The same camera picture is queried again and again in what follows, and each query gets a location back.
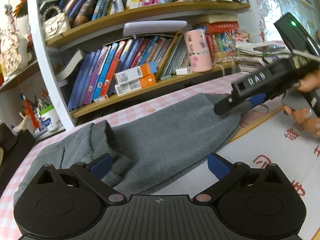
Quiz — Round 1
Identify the grey hooded sweatshirt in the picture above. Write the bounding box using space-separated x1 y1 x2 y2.
14 93 242 201

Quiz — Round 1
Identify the person's right hand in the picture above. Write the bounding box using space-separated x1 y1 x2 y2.
283 69 319 138

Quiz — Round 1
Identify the stack of papers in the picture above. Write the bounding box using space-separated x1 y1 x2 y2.
235 41 291 73

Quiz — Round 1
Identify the small white charger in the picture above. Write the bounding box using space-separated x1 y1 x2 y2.
176 66 193 76

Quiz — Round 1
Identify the pink sticker tumbler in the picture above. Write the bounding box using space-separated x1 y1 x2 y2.
184 29 213 73

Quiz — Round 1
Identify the white green pen jar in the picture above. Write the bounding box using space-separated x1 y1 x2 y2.
39 105 62 132

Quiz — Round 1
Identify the red hanging tassel charm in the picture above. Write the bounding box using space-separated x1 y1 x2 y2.
19 77 41 129

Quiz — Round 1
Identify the lower white orange box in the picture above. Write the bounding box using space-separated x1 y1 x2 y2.
115 74 156 96

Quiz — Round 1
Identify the white orange box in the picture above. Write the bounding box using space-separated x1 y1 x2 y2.
114 62 157 85
115 74 156 96

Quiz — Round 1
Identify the upper white orange box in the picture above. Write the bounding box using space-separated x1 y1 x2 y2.
114 62 157 85

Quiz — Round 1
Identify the white bookshelf unit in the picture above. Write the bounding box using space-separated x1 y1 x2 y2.
0 0 252 128

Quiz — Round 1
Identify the white quilted mini purse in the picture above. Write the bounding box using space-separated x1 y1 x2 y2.
42 5 71 41

